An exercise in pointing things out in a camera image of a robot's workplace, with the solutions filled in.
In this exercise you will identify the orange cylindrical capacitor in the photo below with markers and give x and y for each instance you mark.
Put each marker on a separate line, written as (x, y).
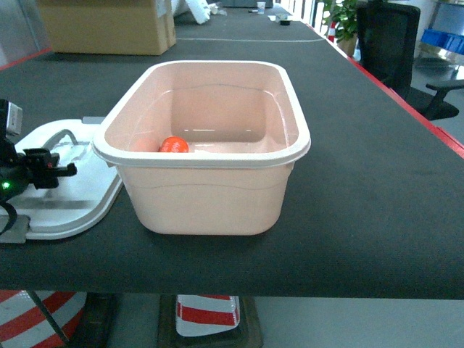
(174, 144)

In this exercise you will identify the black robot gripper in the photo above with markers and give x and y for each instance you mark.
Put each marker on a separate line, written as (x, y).
(37, 166)

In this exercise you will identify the potted green plant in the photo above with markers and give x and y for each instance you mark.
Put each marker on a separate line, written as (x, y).
(340, 17)

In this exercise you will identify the white box lid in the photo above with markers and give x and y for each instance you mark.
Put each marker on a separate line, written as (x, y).
(80, 201)

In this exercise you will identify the pink plastic box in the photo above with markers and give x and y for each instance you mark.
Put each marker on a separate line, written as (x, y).
(245, 130)

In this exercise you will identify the cardboard box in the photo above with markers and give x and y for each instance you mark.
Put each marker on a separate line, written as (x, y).
(109, 27)

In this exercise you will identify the black table mat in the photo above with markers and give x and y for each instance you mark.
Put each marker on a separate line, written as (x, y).
(373, 210)

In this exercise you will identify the red white traffic cone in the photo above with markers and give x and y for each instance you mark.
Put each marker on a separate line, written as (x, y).
(208, 321)

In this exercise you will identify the black mesh office chair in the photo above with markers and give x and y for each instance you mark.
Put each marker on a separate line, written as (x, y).
(386, 34)

